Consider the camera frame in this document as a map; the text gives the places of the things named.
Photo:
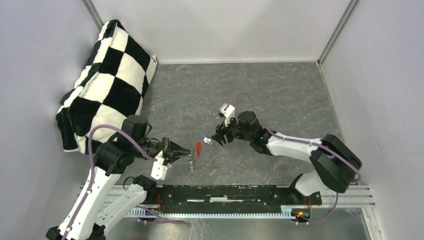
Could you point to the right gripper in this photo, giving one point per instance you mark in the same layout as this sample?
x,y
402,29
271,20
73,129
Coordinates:
x,y
220,138

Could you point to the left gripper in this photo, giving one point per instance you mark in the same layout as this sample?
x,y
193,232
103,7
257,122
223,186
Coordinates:
x,y
168,146

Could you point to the red key tag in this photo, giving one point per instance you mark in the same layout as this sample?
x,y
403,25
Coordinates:
x,y
198,148

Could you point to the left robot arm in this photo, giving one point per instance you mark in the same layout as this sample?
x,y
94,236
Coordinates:
x,y
111,150

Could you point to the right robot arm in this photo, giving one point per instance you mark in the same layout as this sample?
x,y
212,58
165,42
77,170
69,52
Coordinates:
x,y
335,165

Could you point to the left electronics board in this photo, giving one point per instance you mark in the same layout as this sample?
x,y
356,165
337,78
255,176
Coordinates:
x,y
158,208

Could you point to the electronics board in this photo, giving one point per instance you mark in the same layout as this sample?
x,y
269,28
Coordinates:
x,y
158,208
303,216

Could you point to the black white checkered pillow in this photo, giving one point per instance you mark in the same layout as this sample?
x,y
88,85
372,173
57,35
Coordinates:
x,y
110,88

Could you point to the right electronics board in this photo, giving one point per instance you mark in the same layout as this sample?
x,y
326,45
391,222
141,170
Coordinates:
x,y
303,216

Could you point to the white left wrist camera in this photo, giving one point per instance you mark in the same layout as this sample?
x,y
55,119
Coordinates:
x,y
160,168

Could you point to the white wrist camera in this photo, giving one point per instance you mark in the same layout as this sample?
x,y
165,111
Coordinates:
x,y
160,168
227,111

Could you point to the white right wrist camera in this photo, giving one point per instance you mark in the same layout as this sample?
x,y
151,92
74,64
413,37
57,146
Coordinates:
x,y
227,111

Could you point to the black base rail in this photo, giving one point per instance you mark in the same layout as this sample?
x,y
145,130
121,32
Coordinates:
x,y
228,199

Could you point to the white toothed cable duct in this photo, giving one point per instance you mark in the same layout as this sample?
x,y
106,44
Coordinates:
x,y
285,213

